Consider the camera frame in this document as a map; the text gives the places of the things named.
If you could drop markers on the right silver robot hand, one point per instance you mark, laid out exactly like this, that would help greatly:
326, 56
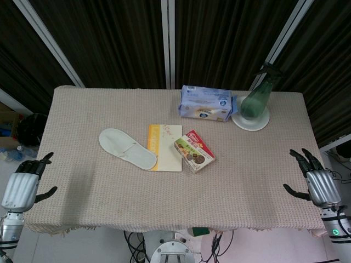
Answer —
321, 186

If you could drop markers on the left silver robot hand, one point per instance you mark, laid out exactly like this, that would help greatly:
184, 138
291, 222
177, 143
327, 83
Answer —
20, 186

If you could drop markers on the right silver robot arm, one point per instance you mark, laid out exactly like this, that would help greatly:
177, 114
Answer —
336, 233

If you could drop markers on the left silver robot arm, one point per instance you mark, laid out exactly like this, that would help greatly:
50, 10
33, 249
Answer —
9, 230

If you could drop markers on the clear plastic water bottle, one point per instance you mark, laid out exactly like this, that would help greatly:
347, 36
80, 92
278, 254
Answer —
23, 150

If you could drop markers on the cardboard box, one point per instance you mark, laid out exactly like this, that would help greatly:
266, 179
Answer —
6, 120

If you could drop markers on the white round plate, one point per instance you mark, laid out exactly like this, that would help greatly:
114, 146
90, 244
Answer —
251, 120

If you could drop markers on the green spray bottle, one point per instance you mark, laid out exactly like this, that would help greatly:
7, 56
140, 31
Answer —
256, 98

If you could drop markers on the white disposable slipper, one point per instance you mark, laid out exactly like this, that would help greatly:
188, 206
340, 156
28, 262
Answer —
126, 148

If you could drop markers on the green cylindrical cap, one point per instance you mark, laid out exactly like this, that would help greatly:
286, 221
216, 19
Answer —
200, 231

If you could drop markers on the red and green biscuit box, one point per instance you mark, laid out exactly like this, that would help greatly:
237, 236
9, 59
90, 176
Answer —
195, 151

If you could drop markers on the blue tissue pack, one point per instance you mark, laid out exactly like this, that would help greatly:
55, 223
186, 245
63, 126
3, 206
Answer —
205, 104

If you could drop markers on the beige woven tablecloth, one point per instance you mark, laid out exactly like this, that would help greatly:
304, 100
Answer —
170, 175

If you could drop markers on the yellow and white booklet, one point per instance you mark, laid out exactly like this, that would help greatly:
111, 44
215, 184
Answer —
168, 153

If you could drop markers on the silver robot torso base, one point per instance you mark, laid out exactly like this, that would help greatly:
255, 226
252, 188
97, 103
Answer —
171, 250

